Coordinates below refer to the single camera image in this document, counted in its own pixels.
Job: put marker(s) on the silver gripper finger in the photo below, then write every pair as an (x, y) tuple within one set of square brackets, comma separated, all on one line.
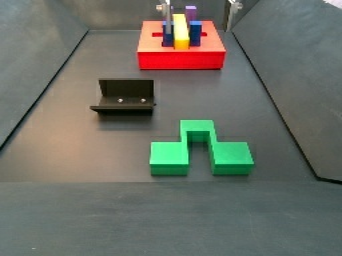
[(234, 7), (163, 7)]

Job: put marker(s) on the blue left post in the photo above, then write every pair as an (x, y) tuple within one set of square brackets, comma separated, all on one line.
[(167, 34)]

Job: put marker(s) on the blue post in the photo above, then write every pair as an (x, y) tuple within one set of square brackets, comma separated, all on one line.
[(195, 33), (167, 34)]

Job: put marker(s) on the black angle fixture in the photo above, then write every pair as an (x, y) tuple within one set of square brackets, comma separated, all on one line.
[(126, 95)]

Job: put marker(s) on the yellow arched bar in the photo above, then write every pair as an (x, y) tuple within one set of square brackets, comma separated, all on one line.
[(180, 32)]

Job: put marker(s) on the purple right post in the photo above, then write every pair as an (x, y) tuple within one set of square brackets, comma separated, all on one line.
[(190, 11)]

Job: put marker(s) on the blue right post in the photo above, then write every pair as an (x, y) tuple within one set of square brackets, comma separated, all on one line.
[(195, 33)]

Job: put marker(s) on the red base board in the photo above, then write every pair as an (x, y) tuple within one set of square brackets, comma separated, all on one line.
[(155, 57)]

